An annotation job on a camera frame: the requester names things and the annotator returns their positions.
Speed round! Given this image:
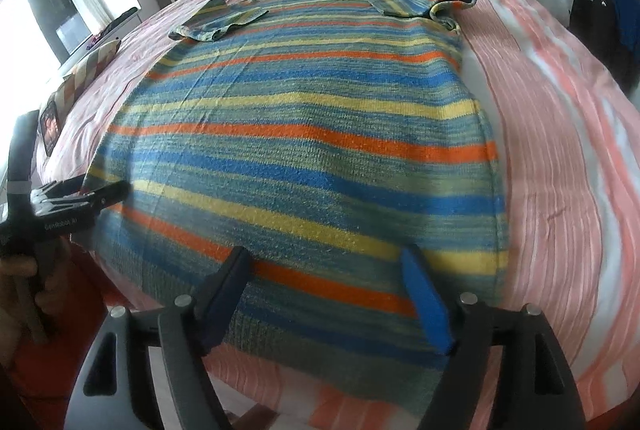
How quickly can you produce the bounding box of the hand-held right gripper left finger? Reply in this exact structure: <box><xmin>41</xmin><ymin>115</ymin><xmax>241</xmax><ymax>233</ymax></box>
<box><xmin>70</xmin><ymin>246</ymin><xmax>253</xmax><ymax>430</ymax></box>

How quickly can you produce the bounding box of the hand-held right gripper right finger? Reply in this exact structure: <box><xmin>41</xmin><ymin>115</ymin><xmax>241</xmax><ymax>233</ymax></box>
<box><xmin>400</xmin><ymin>244</ymin><xmax>586</xmax><ymax>430</ymax></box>

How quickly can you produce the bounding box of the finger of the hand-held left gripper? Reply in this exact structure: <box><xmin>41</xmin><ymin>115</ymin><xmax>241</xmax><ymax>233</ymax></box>
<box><xmin>35</xmin><ymin>181</ymin><xmax>133</xmax><ymax>217</ymax></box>
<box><xmin>32</xmin><ymin>177</ymin><xmax>87</xmax><ymax>204</ymax></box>

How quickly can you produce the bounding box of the striped knit sweater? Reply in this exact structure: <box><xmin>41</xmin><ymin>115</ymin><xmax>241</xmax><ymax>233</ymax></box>
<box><xmin>82</xmin><ymin>0</ymin><xmax>511</xmax><ymax>373</ymax></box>

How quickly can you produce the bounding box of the person's left hand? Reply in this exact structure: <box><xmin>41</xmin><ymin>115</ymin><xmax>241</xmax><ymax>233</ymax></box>
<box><xmin>0</xmin><ymin>250</ymin><xmax>73</xmax><ymax>346</ymax></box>

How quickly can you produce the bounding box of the zigzag patterned pillow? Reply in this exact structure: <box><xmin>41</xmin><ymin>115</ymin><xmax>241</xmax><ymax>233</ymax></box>
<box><xmin>49</xmin><ymin>40</ymin><xmax>122</xmax><ymax>122</ymax></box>

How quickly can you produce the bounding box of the bright window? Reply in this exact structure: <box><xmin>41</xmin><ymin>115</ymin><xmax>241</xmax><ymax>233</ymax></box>
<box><xmin>0</xmin><ymin>0</ymin><xmax>63</xmax><ymax>84</ymax></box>

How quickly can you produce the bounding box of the white cabinet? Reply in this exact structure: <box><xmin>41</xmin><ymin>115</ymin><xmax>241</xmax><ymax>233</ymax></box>
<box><xmin>60</xmin><ymin>6</ymin><xmax>142</xmax><ymax>72</ymax></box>

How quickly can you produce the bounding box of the pink striped bed sheet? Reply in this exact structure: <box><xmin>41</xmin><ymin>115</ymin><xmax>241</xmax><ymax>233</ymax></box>
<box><xmin>32</xmin><ymin>0</ymin><xmax>640</xmax><ymax>430</ymax></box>

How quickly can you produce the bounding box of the dark garment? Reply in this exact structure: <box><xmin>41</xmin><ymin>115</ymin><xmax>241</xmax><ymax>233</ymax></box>
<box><xmin>569</xmin><ymin>0</ymin><xmax>640</xmax><ymax>94</ymax></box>

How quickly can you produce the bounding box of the blue garment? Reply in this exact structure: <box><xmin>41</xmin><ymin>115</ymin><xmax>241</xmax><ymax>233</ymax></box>
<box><xmin>599</xmin><ymin>0</ymin><xmax>640</xmax><ymax>52</ymax></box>

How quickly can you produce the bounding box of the red bed frame side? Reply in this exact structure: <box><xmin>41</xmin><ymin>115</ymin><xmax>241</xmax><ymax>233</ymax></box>
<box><xmin>10</xmin><ymin>237</ymin><xmax>168</xmax><ymax>411</ymax></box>

